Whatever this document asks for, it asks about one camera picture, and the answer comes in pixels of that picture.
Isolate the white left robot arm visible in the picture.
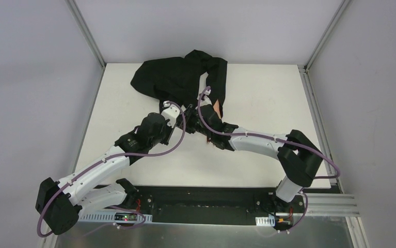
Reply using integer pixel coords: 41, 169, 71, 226
35, 108, 186, 238

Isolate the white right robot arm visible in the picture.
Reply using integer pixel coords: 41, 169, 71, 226
185, 105, 323, 212

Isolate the mannequin hand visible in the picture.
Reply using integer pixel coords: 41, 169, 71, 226
206, 99, 223, 148

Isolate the black shirt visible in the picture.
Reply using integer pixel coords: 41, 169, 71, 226
130, 50, 228, 117

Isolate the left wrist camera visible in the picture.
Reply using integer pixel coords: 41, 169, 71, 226
161, 101, 180, 128

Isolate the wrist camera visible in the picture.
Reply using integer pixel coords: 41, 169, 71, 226
198, 86, 212, 107
161, 101, 180, 128

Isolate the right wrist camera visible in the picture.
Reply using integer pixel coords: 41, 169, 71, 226
198, 86, 212, 107

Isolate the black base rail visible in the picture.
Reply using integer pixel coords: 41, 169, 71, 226
91, 184, 306, 227

